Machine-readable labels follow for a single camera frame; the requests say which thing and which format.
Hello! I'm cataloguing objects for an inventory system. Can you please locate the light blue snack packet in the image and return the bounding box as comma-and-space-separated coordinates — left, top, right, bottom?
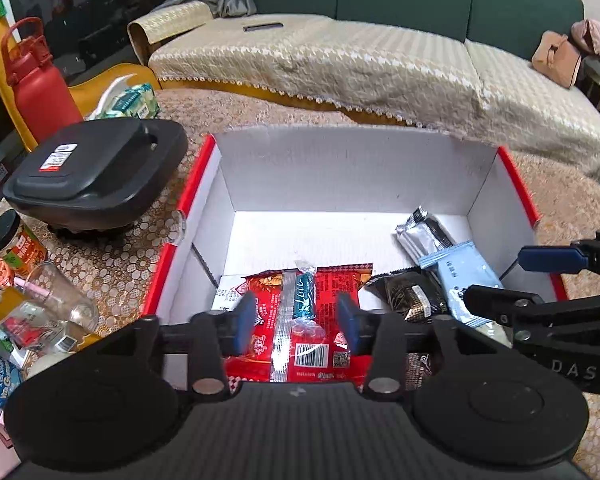
417, 241, 513, 346

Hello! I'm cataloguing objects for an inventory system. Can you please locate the white packet with red label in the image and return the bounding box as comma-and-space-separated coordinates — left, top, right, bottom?
212, 274, 253, 322

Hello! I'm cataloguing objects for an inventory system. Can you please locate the green sofa with beige cover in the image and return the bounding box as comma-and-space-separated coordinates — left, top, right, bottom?
127, 0, 600, 182

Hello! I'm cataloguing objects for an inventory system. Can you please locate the black plastic appliance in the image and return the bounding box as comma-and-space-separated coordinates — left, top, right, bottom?
2, 117, 190, 234

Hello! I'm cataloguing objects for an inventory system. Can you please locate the black snack packet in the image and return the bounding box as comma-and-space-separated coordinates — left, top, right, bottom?
365, 270, 451, 324

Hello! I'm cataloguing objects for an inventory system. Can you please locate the beige handbag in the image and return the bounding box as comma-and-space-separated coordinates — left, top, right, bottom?
531, 30, 583, 90

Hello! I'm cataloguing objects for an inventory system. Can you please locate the red cardboard box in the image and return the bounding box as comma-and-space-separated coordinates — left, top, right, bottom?
142, 127, 567, 396

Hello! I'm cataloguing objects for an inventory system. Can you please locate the jar with black lid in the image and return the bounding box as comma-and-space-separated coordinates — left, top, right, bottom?
0, 209, 49, 286

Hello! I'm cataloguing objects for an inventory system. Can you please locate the yellow foil packet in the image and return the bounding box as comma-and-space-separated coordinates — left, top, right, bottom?
0, 272, 31, 332

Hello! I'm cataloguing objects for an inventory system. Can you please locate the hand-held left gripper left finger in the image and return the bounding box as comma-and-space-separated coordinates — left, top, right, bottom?
105, 291, 257, 403

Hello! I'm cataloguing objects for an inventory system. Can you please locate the silver snack packet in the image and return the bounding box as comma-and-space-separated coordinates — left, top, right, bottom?
395, 206, 456, 269

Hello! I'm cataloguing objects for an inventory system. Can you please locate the clear glass cup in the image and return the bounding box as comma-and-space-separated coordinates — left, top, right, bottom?
12, 261, 101, 337

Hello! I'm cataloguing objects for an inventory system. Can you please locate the pink clothing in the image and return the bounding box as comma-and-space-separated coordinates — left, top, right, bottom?
570, 17, 600, 61

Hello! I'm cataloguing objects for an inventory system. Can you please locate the red snack packet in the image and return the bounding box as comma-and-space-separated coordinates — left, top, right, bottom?
222, 262, 376, 393

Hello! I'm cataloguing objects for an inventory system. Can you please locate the tissue pack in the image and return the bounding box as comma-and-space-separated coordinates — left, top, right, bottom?
87, 75, 161, 121

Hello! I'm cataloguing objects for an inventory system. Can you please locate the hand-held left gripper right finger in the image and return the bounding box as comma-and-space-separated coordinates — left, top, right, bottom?
336, 291, 486, 395

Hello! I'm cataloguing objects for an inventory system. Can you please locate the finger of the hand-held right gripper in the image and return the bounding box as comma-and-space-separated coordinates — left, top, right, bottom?
462, 284, 600, 333
516, 230, 600, 281

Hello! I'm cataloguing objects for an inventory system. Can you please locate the teal candy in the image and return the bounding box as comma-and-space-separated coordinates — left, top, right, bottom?
290, 259, 326, 341

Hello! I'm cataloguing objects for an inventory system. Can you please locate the red water bottle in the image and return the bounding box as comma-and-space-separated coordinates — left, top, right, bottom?
0, 16, 84, 149

